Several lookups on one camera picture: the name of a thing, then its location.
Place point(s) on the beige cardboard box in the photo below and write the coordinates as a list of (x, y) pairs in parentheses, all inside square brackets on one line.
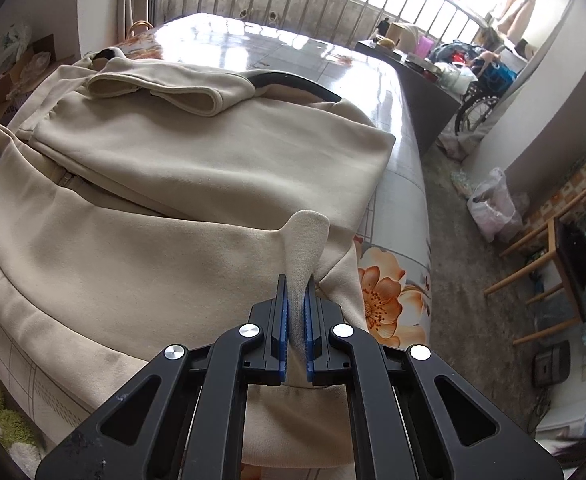
[(400, 35)]

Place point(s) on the black floor device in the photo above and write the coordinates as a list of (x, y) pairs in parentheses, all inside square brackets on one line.
[(552, 364)]

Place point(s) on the white plastic container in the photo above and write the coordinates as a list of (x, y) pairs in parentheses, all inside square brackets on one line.
[(453, 77)]

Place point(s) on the wheelchair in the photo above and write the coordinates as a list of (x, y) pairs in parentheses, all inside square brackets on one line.
[(473, 115)]

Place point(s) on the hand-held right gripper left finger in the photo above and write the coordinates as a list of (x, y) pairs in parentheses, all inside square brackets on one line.
[(282, 330)]

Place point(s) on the red tote bag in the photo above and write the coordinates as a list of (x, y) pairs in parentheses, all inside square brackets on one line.
[(140, 27)]

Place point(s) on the clear plastic bag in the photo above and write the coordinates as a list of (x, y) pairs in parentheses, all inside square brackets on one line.
[(35, 65)]

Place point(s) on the beige zip jacket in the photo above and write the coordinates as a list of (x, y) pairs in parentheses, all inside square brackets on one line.
[(173, 170)]

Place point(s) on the white plastic bag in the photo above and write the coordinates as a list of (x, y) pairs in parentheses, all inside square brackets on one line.
[(10, 50), (495, 207)]

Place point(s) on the white plaid floral tablecloth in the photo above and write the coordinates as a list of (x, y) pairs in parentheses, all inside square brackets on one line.
[(403, 200)]

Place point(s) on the orange checkered mat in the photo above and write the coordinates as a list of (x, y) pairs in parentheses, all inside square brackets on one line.
[(563, 190)]

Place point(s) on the beige hanging garment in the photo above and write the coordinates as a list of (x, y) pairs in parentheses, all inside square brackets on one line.
[(515, 7)]

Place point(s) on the pile of colourful clothes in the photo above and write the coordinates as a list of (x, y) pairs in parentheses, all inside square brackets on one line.
[(478, 60)]

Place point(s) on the wooden chair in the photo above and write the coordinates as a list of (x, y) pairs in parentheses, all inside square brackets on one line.
[(523, 272)]

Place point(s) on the beige curtain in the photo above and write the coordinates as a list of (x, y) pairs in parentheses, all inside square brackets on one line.
[(133, 0)]

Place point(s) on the black item on chair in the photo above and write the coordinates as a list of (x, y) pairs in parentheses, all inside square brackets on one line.
[(578, 255)]

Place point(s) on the pink cup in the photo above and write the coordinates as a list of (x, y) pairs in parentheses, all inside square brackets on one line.
[(424, 47)]

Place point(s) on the metal balcony railing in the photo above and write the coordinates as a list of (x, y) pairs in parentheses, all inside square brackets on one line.
[(323, 5)]

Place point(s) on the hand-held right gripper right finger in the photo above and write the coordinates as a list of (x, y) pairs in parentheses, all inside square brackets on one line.
[(310, 330)]

